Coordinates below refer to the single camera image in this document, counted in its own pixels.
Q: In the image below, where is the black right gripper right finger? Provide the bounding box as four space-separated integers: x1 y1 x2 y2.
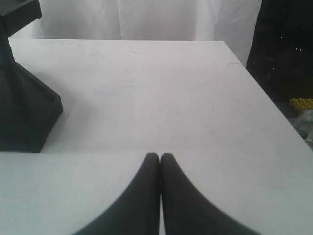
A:
161 153 247 235

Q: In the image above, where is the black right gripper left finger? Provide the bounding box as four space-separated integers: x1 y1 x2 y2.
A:
78 153 160 235

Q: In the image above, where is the black metal frame stand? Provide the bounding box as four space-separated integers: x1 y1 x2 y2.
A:
0 0 63 153

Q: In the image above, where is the yellow object beside table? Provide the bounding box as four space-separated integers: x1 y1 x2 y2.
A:
290 98 313 113

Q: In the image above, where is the white backdrop curtain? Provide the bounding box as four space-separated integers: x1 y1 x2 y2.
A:
21 0 262 64

